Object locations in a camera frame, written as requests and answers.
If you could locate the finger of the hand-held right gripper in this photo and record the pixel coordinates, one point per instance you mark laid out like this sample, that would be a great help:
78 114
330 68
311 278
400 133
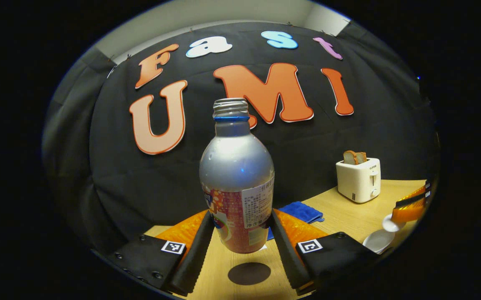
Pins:
407 213
420 191

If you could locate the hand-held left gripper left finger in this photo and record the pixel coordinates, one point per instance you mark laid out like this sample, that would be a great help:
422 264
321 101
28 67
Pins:
196 258

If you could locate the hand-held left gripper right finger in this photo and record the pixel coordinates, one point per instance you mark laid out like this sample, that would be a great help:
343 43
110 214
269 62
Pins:
288 258

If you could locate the white teacup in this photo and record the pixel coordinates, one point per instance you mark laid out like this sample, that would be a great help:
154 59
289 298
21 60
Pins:
378 241

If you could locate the dark round coaster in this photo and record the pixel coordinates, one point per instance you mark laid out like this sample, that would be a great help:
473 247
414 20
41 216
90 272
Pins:
249 273

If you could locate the silver water bottle red label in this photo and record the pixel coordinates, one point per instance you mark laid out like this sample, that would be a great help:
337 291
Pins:
236 175

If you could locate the blue folded cloth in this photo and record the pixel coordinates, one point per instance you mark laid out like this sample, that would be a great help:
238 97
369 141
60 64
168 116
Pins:
303 211

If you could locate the white toaster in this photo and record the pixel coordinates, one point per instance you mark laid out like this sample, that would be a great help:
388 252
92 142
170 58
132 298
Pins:
357 181

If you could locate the bread slice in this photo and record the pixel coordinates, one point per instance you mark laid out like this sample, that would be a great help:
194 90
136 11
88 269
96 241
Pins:
354 157

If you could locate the black backdrop cloth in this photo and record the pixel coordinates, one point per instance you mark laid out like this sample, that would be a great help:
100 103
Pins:
140 187

